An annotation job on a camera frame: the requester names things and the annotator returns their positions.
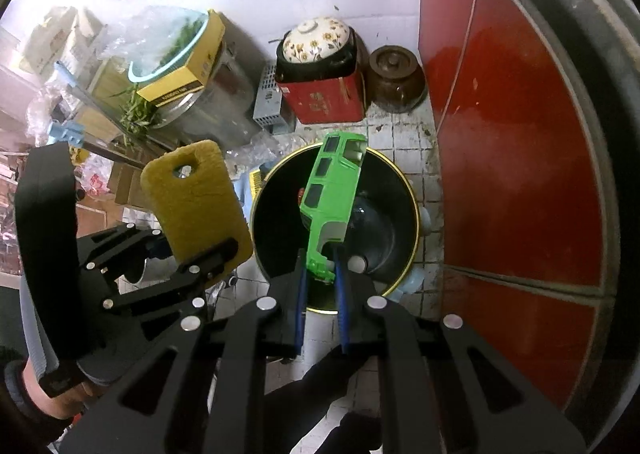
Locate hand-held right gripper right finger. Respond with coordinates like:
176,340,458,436
334,249,587,454

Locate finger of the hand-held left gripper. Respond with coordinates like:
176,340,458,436
77,223,173,285
100,238,240,330

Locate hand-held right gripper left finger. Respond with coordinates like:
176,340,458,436
59,248,308,454

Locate yellow sponge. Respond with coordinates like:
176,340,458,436
140,139,255,292

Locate black bin with gold rim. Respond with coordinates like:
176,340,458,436
249,141,422,315

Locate green toy car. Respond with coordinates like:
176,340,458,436
298,131,368,285

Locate person's left forearm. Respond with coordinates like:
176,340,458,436
0,344,101,440

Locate person's left hand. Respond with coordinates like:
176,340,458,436
20,278,121,397

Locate brown cardboard box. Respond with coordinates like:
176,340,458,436
115,164,151,207

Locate light blue clothes peg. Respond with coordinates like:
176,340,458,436
47,119,86,145

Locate person's dark trousers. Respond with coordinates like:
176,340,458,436
260,349,386,454

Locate green leafy plant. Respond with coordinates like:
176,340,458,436
117,84,166,140

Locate large steel pot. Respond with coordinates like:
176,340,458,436
165,47,266,147

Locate grey plastic basket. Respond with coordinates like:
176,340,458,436
252,62,296,135

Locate yellow cardboard box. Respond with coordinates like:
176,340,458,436
136,9,226,108

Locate red tin box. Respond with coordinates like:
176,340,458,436
275,72,366,125

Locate teal rimmed basin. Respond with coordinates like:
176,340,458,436
127,7,211,85

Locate brown ceramic jar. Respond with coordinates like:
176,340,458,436
367,45,427,112

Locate red panelled counter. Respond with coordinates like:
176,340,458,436
417,0,640,454

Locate floral lid black pot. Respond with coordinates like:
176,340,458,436
276,17,360,82

